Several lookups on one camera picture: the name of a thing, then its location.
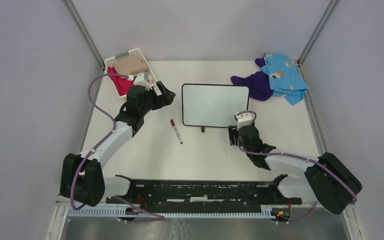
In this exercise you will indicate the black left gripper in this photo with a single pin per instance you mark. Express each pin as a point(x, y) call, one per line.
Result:
point(167, 97)

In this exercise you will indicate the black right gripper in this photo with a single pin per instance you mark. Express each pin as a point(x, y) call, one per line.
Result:
point(232, 132)

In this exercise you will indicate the red whiteboard marker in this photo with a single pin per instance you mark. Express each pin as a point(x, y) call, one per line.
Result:
point(176, 131)

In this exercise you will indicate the black framed whiteboard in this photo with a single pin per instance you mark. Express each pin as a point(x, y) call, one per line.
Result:
point(212, 105)

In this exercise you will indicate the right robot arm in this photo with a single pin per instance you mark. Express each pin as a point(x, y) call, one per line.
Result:
point(324, 179)

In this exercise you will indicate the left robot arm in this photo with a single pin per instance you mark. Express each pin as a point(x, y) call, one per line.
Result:
point(82, 180)

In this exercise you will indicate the white plastic basket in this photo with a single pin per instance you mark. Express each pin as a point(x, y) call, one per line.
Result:
point(137, 53)

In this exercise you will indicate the magenta cloth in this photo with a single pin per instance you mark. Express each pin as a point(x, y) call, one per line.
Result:
point(121, 84)

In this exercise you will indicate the beige folded cloth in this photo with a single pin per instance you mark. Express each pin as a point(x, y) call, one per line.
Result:
point(130, 65)

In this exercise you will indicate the purple cloth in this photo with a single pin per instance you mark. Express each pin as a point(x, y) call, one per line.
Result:
point(258, 84)

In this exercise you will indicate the blue patterned cloth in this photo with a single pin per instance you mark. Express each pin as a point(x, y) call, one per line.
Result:
point(284, 77)

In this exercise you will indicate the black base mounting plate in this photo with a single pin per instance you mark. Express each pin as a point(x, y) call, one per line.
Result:
point(206, 196)

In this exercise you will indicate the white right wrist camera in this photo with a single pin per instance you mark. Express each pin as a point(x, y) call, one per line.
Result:
point(245, 118)

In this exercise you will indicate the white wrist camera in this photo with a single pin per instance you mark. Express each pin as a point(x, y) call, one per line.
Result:
point(142, 79)
point(245, 118)

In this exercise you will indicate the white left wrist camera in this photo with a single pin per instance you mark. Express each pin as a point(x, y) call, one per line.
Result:
point(142, 79)

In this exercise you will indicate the white slotted cable duct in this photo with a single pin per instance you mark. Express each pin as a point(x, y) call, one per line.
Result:
point(122, 212)

